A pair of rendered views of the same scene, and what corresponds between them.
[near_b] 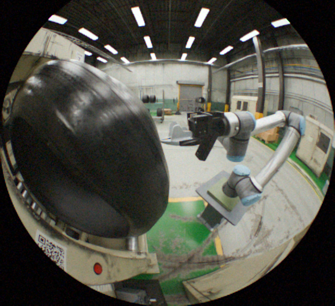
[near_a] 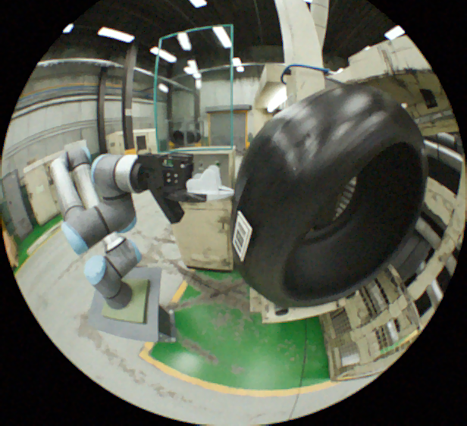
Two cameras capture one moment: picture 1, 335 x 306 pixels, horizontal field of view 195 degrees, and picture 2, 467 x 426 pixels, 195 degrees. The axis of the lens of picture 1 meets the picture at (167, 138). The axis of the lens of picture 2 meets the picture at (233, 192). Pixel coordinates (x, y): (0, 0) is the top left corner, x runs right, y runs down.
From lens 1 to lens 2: 0.51 m
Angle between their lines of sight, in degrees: 132
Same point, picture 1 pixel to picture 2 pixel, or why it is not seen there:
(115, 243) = not seen: hidden behind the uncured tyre
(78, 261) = not seen: hidden behind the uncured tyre
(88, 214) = (324, 258)
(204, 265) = (206, 281)
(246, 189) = (125, 254)
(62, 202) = (351, 240)
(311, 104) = (23, 149)
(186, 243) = (209, 314)
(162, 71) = not seen: outside the picture
